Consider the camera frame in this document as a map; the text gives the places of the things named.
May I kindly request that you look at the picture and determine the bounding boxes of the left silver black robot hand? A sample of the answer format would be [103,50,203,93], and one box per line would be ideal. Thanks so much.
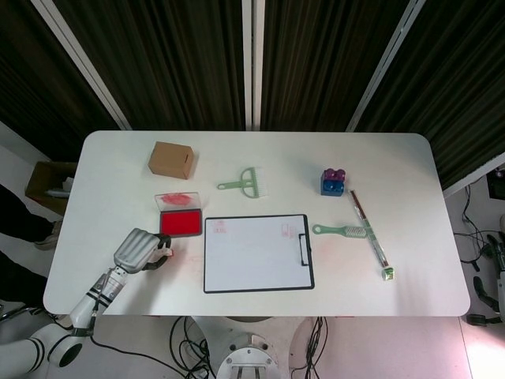
[113,227,174,274]

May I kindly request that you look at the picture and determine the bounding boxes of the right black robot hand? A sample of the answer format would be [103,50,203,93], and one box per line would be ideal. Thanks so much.
[472,275,501,313]

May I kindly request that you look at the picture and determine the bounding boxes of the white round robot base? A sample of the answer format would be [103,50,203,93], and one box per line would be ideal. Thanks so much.
[215,331,279,379]

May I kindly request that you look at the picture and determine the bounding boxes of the red ink pad clear lid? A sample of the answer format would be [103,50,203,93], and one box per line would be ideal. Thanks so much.
[155,190,204,238]

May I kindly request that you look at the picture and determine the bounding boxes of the small brown cardboard box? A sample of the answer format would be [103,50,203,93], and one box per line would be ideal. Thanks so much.
[148,141,196,181]

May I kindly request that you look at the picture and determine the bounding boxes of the open cardboard box on floor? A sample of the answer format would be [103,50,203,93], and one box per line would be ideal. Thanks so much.
[25,160,78,216]

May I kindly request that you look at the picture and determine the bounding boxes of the person legs dark trousers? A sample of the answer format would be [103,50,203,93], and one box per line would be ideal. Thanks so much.
[0,183,64,309]

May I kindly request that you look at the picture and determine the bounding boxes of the white paper sheet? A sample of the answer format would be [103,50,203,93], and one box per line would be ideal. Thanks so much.
[204,216,307,291]

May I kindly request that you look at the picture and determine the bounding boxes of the green fan-shaped brush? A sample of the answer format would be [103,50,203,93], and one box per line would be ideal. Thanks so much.
[217,167,269,199]

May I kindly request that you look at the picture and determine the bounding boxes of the black clipboard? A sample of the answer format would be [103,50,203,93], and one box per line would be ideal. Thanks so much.
[203,214,316,294]

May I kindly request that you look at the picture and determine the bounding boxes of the blue building block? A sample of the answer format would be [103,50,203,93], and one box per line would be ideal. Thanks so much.
[320,178,346,197]

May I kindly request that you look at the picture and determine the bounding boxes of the dark curtain panel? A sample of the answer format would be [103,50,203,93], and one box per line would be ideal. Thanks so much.
[354,0,505,190]
[0,0,123,163]
[262,0,411,131]
[53,0,253,131]

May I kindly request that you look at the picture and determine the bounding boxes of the black cable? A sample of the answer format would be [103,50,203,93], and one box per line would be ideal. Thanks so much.
[90,333,206,374]
[453,185,494,273]
[294,315,329,372]
[169,315,210,374]

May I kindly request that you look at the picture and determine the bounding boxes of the wooden handled long tool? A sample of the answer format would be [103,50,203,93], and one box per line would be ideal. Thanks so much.
[349,189,390,268]

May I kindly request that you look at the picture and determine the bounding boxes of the green long-handled scrub brush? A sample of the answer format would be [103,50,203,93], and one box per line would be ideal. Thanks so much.
[312,223,372,239]

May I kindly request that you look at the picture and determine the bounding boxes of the white slanted frame post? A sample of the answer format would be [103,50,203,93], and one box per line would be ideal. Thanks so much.
[31,0,133,130]
[346,0,427,133]

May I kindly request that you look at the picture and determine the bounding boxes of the white upright frame post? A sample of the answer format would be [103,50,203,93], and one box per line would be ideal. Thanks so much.
[241,0,266,131]

